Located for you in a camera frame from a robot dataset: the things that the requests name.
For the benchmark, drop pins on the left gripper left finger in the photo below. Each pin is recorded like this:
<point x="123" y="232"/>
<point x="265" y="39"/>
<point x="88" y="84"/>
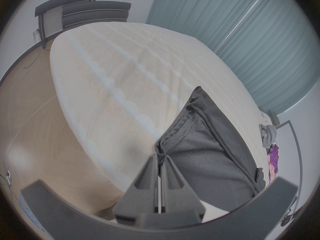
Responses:
<point x="132" y="201"/>

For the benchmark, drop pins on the blue-green curtain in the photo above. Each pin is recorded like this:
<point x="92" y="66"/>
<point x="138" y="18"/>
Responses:
<point x="280" y="54"/>
<point x="200" y="14"/>

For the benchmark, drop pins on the purple satin garment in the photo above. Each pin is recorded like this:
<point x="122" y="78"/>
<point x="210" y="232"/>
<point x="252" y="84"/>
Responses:
<point x="274" y="156"/>

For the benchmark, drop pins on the bed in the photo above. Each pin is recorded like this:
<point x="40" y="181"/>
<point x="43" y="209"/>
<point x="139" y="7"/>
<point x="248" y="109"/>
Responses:
<point x="125" y="84"/>

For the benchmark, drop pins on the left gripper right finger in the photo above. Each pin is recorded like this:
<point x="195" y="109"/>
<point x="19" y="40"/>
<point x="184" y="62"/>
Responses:
<point x="182" y="199"/>

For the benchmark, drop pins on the black T-shirt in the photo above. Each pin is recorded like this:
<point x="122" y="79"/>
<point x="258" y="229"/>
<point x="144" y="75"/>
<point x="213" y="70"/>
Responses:
<point x="207" y="154"/>

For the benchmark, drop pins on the grey bedside table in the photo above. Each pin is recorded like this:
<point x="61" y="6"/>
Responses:
<point x="274" y="117"/>

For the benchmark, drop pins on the grey garment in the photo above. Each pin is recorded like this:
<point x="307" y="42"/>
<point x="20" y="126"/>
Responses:
<point x="268" y="134"/>

